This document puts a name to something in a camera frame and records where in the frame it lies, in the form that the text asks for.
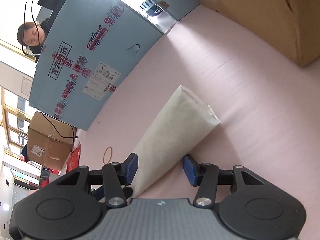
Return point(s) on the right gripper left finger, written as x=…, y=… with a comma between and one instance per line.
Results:
x=65, y=208

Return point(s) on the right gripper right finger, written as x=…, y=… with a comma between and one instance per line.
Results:
x=245, y=203

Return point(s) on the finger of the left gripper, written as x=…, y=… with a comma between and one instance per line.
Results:
x=98, y=193
x=128, y=192

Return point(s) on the yellow rubber band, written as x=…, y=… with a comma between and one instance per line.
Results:
x=107, y=155

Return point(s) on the white fabric shopping bag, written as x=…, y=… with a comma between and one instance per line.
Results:
x=183, y=122

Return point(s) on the red paper-cut decoration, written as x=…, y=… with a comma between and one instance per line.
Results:
x=49, y=175

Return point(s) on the brown cardboard box left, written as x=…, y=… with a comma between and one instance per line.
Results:
x=50, y=141

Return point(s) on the brown cardboard box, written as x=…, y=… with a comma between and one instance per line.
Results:
x=50, y=141
x=289, y=26

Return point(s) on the large blue cardboard box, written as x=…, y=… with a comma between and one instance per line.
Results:
x=92, y=46

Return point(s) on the brown cardboard box right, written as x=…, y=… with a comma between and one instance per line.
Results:
x=289, y=26

